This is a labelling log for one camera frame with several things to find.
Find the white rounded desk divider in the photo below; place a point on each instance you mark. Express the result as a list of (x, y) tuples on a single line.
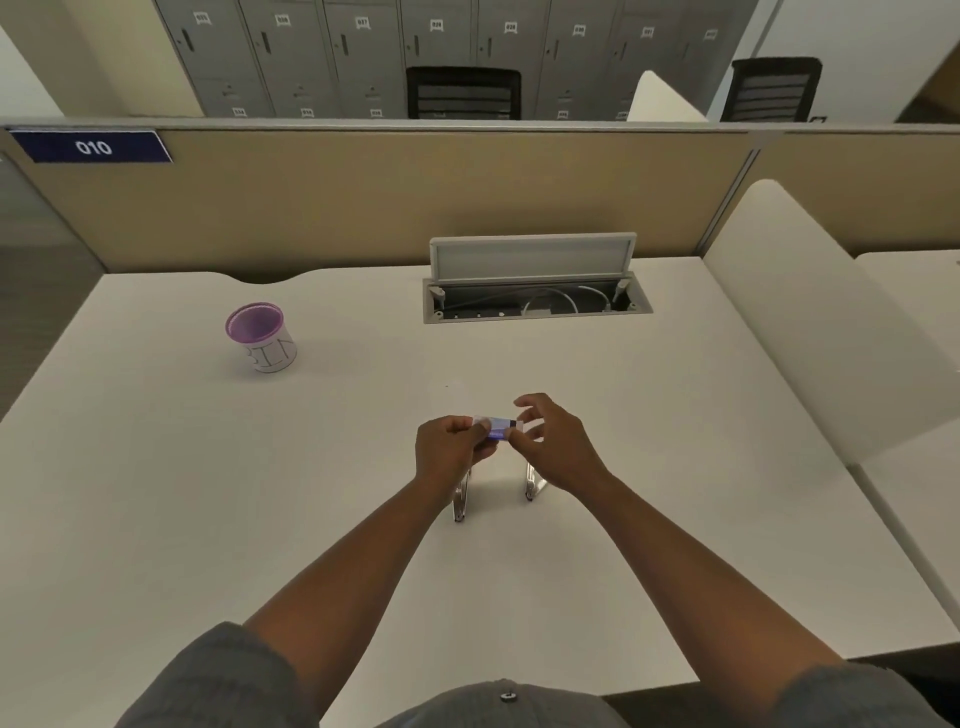
[(832, 322), (664, 97)]

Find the person's left forearm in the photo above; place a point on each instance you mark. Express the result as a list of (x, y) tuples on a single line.
[(360, 585)]

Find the grey knitted shirt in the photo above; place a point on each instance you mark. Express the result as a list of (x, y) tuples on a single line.
[(225, 682)]

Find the small purple white packet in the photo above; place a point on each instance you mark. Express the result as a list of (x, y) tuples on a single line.
[(501, 427)]

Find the person's right hand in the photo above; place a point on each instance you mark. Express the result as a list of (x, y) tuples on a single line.
[(562, 450)]

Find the person's left thumb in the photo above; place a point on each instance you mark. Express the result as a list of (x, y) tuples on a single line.
[(474, 427)]

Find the person's right thumb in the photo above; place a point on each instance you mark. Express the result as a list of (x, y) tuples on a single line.
[(525, 442)]

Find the white cup with purple rim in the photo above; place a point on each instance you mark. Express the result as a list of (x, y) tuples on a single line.
[(262, 341)]

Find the beige desk partition panel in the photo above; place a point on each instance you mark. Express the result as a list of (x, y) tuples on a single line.
[(390, 195)]

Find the person's left hand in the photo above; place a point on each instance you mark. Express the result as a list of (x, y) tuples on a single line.
[(442, 450)]

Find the row of grey lockers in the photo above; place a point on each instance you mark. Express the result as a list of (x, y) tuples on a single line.
[(420, 52)]

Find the clear shiny stand piece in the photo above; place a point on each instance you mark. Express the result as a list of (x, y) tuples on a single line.
[(534, 484), (460, 499)]

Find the blue number sign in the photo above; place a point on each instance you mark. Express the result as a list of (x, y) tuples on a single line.
[(91, 147)]

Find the black mesh office chair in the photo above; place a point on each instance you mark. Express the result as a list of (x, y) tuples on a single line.
[(463, 94), (776, 90)]

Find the person's right forearm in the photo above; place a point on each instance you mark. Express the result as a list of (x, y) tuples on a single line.
[(690, 585)]

